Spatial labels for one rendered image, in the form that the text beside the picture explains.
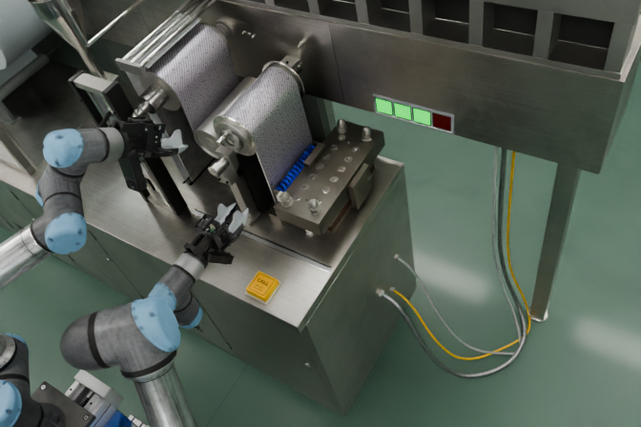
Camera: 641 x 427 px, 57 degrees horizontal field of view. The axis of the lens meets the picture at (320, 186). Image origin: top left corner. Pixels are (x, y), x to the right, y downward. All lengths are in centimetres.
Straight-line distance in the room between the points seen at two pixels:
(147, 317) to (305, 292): 61
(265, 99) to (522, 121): 69
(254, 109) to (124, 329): 72
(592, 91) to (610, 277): 149
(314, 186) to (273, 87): 32
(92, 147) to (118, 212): 86
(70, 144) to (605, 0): 109
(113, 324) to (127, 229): 86
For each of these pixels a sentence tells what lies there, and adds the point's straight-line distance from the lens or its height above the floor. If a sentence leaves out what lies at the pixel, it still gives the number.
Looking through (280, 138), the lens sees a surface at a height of 116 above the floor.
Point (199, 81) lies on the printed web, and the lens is 177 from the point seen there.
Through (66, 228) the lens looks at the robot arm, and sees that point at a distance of 123.
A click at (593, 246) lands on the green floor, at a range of 290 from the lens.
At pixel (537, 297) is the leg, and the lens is 251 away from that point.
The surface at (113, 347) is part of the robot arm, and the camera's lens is 125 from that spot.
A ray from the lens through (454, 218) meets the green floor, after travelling 292.
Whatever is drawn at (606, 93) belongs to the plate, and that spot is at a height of 140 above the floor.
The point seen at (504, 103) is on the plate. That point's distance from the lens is 155.
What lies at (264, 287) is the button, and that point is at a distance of 172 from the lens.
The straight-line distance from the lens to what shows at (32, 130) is 245.
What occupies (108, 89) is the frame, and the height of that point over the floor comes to 144.
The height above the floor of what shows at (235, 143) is 125.
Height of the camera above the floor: 234
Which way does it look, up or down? 48 degrees down
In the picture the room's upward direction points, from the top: 15 degrees counter-clockwise
